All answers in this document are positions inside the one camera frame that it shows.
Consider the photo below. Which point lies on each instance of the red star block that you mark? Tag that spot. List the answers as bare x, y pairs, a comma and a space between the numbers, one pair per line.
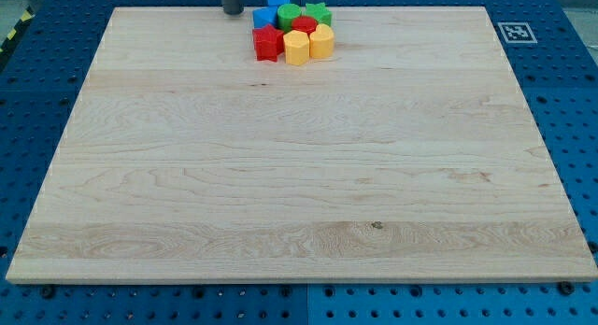
268, 43

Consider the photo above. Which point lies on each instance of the blue block near star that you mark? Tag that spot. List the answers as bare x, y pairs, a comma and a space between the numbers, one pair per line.
265, 15

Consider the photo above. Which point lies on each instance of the green star block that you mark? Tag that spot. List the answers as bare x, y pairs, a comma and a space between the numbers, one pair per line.
319, 12

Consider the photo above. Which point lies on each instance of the light wooden board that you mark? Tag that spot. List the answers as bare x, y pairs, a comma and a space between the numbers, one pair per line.
408, 156

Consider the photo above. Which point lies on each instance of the yellow hexagon block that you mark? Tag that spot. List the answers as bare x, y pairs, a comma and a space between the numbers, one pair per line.
296, 46

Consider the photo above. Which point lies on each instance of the yellow heart block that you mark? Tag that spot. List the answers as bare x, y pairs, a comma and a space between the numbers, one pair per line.
322, 42

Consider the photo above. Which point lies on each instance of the red cylinder block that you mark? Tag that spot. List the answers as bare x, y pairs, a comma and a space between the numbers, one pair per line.
305, 24

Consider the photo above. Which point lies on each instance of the green cylinder block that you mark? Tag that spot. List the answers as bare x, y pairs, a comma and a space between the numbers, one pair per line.
286, 14

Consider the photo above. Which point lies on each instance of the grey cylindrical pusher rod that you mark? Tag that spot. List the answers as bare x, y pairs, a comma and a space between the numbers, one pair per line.
232, 7

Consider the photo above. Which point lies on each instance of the white fiducial marker tag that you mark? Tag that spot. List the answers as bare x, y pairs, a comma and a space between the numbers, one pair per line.
515, 32

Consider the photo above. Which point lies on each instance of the black bolt front left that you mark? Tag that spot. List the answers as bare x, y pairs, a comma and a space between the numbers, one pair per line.
47, 292

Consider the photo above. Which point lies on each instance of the black bolt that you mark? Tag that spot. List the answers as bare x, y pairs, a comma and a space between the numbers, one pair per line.
566, 288
47, 292

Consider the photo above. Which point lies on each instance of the black bolt front right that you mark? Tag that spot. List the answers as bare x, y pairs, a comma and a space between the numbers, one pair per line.
566, 288

